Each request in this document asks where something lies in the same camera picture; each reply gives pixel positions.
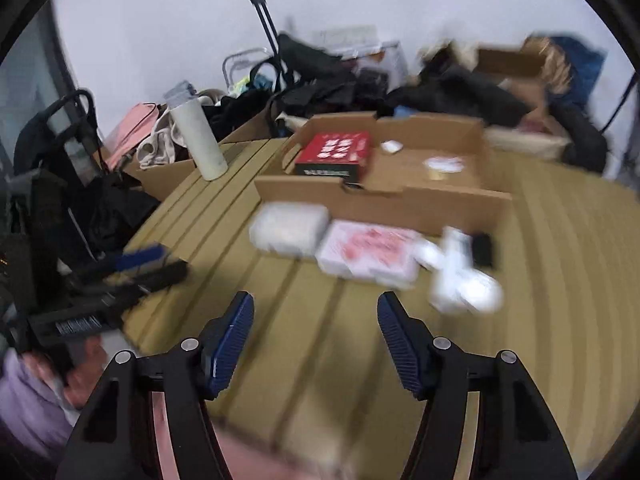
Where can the cardboard box right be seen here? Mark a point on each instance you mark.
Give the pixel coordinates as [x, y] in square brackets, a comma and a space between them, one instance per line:
[520, 73]

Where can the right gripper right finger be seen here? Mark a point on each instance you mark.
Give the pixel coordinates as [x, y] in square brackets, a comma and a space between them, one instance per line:
[516, 435]

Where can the white earbud case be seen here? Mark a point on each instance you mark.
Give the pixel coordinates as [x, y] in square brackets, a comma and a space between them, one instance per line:
[391, 146]

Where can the clear plastic storage box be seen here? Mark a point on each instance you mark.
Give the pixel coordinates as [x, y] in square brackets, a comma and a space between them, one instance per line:
[289, 229]

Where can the black clothes pile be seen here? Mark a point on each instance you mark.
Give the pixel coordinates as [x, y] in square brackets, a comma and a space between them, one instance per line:
[316, 82]

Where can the purple jacket sleeve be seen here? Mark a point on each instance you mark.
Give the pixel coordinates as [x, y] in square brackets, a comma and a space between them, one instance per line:
[34, 412]

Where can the tan slatted folding table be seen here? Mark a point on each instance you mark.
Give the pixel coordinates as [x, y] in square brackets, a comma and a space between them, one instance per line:
[318, 380]

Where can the blue bag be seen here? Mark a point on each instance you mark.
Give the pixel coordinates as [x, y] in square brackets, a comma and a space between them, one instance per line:
[584, 64]

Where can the beige cloth bundle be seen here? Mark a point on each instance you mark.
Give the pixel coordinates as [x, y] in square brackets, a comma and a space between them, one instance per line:
[163, 146]

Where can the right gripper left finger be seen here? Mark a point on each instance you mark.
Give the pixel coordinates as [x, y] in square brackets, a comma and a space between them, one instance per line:
[115, 438]

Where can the brown cardboard tray box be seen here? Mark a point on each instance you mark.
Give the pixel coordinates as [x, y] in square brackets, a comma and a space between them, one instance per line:
[397, 189]

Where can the white round jar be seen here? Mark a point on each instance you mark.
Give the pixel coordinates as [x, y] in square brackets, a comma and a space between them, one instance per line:
[428, 255]

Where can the black folding cart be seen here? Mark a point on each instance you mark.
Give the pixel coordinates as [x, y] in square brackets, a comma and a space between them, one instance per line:
[98, 217]

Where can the woven bamboo basket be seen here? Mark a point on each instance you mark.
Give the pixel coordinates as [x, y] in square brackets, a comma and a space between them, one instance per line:
[557, 71]

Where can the black trolley handle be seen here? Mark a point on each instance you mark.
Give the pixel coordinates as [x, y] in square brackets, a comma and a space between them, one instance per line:
[268, 26]

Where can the white thermos bottle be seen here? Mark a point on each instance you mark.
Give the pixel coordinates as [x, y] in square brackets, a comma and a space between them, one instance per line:
[189, 115]

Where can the black backpack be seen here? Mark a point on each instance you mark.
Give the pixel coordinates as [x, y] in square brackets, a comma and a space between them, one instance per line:
[588, 148]

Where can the black camera tripod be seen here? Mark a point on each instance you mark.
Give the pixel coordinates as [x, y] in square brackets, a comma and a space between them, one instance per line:
[623, 99]

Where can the pink bag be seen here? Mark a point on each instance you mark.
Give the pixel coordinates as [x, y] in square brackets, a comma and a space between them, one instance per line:
[129, 132]

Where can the black cloth pouch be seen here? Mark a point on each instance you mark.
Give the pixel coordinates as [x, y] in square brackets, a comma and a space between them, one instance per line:
[482, 248]

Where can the pink garment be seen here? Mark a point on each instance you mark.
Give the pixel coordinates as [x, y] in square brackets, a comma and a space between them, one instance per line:
[243, 460]

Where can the white tube bottle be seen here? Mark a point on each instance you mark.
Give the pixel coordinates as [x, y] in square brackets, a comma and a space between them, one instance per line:
[456, 285]

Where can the red book box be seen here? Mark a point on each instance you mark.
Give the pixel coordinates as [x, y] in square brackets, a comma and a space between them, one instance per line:
[341, 155]

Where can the person left hand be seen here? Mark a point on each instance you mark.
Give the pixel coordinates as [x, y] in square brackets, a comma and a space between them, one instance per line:
[81, 380]

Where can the large cardboard box left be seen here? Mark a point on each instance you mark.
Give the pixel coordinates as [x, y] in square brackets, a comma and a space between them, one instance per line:
[161, 181]

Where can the round white lid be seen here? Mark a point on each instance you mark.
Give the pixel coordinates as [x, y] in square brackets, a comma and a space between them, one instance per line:
[445, 164]

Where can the wall socket strip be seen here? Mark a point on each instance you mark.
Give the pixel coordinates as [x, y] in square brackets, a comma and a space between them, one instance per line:
[346, 37]

